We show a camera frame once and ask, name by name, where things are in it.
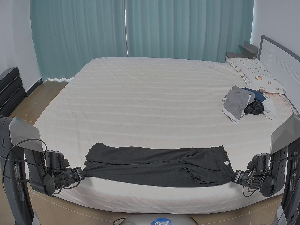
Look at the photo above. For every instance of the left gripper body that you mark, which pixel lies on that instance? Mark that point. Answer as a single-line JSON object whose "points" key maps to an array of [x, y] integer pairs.
{"points": [[73, 176]]}

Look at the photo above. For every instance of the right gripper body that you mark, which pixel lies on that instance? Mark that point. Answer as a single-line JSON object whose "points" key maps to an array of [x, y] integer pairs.
{"points": [[240, 177]]}

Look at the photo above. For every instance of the black T-shirt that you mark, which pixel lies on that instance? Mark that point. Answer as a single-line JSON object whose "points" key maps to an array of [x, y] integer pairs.
{"points": [[159, 163]]}

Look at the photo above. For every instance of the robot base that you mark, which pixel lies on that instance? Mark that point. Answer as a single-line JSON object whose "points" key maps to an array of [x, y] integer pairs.
{"points": [[159, 219]]}

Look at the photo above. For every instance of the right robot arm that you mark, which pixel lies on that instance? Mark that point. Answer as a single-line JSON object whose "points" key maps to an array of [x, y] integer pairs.
{"points": [[283, 135]]}

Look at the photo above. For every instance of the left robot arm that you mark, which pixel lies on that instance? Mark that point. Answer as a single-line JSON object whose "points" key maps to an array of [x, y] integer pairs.
{"points": [[23, 130]]}

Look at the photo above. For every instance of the pile of clothes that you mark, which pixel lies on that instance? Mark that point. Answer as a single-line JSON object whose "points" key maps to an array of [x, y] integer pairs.
{"points": [[235, 102]]}

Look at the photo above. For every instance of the white printed pillow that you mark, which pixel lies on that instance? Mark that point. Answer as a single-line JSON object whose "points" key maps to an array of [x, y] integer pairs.
{"points": [[255, 73]]}

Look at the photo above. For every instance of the bed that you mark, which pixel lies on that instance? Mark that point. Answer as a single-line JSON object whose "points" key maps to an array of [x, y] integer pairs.
{"points": [[145, 97]]}

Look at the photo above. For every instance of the black chest of drawers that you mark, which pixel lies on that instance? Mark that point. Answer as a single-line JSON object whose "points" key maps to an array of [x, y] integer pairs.
{"points": [[9, 90]]}

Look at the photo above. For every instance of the dark grey bedside table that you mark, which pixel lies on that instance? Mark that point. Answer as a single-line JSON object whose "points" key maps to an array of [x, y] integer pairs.
{"points": [[245, 48]]}

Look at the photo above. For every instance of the blue-green curtain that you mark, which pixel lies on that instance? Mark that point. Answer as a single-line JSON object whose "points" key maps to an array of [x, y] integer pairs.
{"points": [[187, 20], [79, 27]]}

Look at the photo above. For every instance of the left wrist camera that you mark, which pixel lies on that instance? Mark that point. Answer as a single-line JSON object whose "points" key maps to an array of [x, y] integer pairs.
{"points": [[65, 163]]}

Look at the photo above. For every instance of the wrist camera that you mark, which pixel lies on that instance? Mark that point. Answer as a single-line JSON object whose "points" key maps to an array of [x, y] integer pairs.
{"points": [[250, 165], [65, 163]]}

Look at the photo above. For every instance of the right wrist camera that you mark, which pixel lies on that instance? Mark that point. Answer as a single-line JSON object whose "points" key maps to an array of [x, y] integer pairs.
{"points": [[250, 165]]}

